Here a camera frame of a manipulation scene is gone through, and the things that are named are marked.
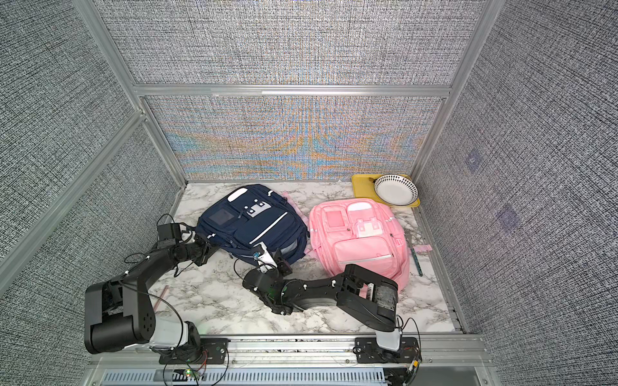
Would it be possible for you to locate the navy blue backpack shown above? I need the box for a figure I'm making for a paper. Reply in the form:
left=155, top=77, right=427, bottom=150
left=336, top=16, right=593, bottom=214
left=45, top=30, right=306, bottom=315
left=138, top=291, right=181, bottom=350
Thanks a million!
left=195, top=184, right=308, bottom=266

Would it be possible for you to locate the pink backpack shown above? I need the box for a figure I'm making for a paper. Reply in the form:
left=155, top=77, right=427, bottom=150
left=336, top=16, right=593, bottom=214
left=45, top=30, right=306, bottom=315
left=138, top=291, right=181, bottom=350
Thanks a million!
left=291, top=198, right=416, bottom=293

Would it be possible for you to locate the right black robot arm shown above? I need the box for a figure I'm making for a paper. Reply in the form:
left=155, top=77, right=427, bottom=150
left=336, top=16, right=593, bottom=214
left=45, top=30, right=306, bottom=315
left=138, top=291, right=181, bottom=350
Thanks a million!
left=242, top=247, right=401, bottom=353

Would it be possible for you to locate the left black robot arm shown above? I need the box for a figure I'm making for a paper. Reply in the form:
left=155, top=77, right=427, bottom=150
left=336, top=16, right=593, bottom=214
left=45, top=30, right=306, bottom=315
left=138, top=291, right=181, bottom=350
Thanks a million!
left=84, top=223, right=219, bottom=361

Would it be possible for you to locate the pink pencil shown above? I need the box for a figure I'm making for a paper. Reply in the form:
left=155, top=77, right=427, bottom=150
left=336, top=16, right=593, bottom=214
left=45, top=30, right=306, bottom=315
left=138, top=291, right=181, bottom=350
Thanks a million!
left=153, top=285, right=169, bottom=311

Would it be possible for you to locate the yellow tray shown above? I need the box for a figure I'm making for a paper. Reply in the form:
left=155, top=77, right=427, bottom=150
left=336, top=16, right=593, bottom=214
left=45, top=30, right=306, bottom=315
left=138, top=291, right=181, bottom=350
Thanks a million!
left=352, top=174, right=420, bottom=207

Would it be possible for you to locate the green pen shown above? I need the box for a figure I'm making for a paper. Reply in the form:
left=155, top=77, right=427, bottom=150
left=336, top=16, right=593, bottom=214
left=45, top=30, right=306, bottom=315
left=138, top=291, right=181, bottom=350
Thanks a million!
left=410, top=247, right=424, bottom=277

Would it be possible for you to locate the white dotted bowl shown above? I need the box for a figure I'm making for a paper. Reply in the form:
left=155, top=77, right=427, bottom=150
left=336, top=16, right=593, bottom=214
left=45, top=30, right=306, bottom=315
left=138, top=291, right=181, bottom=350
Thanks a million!
left=373, top=175, right=418, bottom=206

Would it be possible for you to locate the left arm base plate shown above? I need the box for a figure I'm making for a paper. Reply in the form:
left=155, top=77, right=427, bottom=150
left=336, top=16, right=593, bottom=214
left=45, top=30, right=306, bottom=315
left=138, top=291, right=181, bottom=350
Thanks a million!
left=159, top=338, right=229, bottom=365

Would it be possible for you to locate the white vented cable duct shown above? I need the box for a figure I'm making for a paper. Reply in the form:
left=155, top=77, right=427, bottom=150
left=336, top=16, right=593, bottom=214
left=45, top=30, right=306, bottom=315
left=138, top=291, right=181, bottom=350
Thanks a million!
left=100, top=368, right=387, bottom=385

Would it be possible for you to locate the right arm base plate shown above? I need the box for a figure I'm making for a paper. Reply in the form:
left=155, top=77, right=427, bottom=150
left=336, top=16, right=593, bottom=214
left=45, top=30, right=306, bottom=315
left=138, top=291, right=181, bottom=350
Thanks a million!
left=352, top=337, right=423, bottom=364

